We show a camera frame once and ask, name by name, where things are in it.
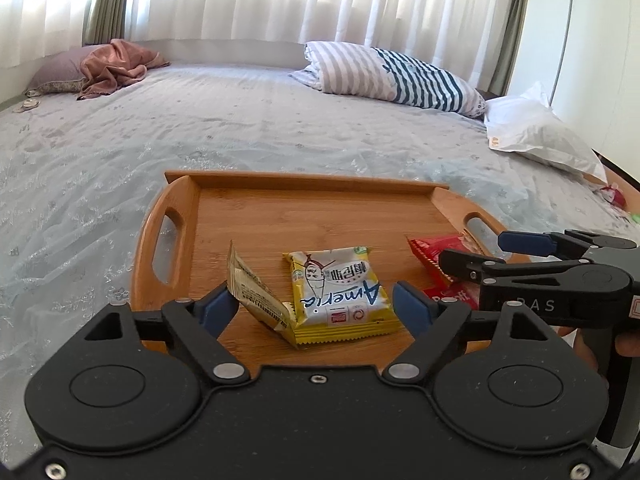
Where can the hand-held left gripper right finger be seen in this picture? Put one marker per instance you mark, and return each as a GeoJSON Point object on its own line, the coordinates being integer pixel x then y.
{"type": "Point", "coordinates": [410, 308]}

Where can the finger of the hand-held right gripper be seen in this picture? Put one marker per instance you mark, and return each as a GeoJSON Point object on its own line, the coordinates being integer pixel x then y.
{"type": "Point", "coordinates": [525, 242]}
{"type": "Point", "coordinates": [465, 262]}

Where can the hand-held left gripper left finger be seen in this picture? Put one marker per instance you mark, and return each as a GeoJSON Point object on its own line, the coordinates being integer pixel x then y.
{"type": "Point", "coordinates": [220, 308]}

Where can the red chip packet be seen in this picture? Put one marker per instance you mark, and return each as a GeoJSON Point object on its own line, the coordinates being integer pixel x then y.
{"type": "Point", "coordinates": [430, 255]}

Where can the beige brown snack sachet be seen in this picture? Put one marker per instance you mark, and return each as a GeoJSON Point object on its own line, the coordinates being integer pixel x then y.
{"type": "Point", "coordinates": [255, 295]}

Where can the yellow snack packet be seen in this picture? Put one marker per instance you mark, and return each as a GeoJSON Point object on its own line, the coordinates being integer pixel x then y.
{"type": "Point", "coordinates": [340, 300]}

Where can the wooden tray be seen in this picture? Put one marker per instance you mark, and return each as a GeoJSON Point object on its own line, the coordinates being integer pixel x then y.
{"type": "Point", "coordinates": [325, 220]}

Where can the person's right hand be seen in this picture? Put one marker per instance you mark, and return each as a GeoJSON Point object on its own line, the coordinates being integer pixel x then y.
{"type": "Point", "coordinates": [587, 355]}

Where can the small red white bag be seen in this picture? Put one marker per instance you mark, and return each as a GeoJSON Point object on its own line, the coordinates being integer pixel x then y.
{"type": "Point", "coordinates": [614, 195]}

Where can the striped pillow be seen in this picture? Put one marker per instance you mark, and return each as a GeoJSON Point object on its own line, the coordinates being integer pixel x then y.
{"type": "Point", "coordinates": [380, 75]}

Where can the green curtain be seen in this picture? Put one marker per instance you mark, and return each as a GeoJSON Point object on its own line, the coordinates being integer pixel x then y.
{"type": "Point", "coordinates": [510, 35]}
{"type": "Point", "coordinates": [107, 5]}

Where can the thin grey pole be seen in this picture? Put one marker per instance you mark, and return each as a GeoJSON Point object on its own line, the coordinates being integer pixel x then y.
{"type": "Point", "coordinates": [566, 25]}

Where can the pink crumpled cloth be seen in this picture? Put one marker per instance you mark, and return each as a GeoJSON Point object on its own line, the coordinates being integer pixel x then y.
{"type": "Point", "coordinates": [112, 67]}

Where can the small round metal object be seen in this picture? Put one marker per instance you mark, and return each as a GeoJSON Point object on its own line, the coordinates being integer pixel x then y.
{"type": "Point", "coordinates": [27, 106]}

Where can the purple pillow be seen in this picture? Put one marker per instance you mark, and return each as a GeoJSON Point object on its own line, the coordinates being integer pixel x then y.
{"type": "Point", "coordinates": [60, 72]}

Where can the white sheer curtain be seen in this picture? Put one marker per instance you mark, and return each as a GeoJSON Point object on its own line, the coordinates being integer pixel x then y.
{"type": "Point", "coordinates": [275, 0]}

